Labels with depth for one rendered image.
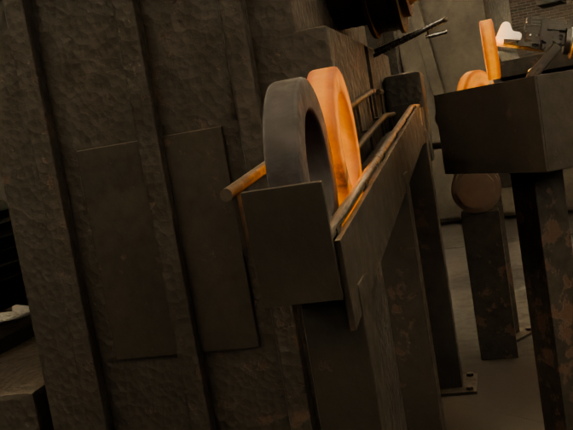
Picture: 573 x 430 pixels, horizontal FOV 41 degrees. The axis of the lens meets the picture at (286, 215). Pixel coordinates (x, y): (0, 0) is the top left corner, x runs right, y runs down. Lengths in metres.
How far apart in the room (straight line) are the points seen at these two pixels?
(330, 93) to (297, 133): 0.20
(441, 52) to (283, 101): 3.88
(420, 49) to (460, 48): 0.23
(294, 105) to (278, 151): 0.05
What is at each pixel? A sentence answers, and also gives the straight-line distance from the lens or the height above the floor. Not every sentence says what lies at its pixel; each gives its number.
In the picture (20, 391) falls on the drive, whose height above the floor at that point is 0.25.
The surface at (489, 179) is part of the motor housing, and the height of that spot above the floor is 0.49.
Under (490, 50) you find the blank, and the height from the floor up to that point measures 0.82.
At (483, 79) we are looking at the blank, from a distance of 2.30.
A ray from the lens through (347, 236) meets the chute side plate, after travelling 0.70.
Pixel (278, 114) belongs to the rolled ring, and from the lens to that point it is 0.69.
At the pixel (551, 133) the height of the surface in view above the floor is 0.64.
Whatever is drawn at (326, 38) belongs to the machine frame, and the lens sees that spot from 1.37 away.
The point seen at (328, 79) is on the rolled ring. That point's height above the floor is 0.75.
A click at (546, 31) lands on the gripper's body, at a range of 2.13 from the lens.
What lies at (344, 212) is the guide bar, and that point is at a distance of 0.74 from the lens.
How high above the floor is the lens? 0.70
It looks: 6 degrees down
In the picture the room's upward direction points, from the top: 10 degrees counter-clockwise
